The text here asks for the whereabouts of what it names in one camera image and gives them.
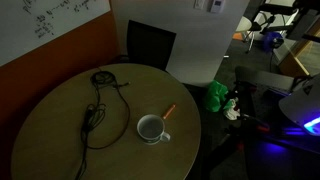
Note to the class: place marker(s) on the orange marker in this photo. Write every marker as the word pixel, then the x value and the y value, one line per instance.
pixel 169 111

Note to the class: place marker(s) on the white mug cup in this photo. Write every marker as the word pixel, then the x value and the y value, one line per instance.
pixel 150 128

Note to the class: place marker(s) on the black office chair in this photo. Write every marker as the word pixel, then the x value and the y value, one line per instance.
pixel 150 43

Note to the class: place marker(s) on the green plastic bag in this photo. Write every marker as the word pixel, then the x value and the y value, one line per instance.
pixel 215 95

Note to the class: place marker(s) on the white crumpled paper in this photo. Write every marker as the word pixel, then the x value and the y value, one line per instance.
pixel 232 113

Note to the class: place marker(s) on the black robot mounting cart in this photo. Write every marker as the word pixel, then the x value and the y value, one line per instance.
pixel 260 80

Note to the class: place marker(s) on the small white round table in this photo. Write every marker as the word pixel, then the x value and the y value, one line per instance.
pixel 244 24

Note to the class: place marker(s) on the blue background object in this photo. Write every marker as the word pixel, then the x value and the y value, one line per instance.
pixel 274 40

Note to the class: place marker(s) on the black metal stand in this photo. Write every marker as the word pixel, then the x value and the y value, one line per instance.
pixel 266 23

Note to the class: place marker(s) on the whiteboard with writing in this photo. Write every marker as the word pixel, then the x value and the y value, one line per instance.
pixel 50 23

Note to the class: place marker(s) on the wooden cabinet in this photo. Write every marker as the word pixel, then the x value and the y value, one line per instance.
pixel 293 63

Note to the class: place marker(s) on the white wall light switch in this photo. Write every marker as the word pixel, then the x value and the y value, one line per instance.
pixel 199 4

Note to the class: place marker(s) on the white wall thermostat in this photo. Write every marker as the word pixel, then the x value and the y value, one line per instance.
pixel 217 5

